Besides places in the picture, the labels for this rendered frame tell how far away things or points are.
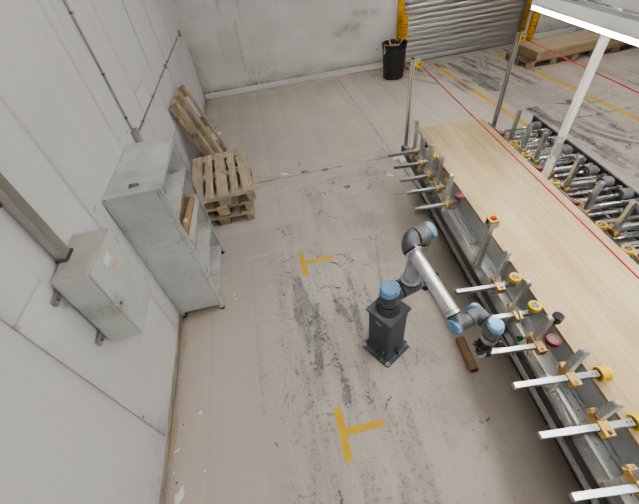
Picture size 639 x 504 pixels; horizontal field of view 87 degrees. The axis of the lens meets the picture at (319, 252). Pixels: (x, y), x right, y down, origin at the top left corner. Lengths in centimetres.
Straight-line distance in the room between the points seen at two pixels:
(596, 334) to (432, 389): 124
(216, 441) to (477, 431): 203
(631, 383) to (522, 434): 94
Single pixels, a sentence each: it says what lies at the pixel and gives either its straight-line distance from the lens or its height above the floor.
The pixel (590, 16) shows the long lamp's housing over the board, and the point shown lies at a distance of 249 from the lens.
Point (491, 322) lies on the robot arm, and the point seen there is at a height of 120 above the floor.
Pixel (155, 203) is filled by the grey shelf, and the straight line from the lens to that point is 289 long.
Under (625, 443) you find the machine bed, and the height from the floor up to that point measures 73.
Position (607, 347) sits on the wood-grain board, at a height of 90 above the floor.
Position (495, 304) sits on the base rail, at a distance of 284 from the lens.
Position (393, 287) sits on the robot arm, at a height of 87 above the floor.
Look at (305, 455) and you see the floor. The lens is 298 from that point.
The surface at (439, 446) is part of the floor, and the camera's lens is 302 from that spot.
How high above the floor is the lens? 287
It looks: 45 degrees down
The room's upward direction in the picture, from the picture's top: 9 degrees counter-clockwise
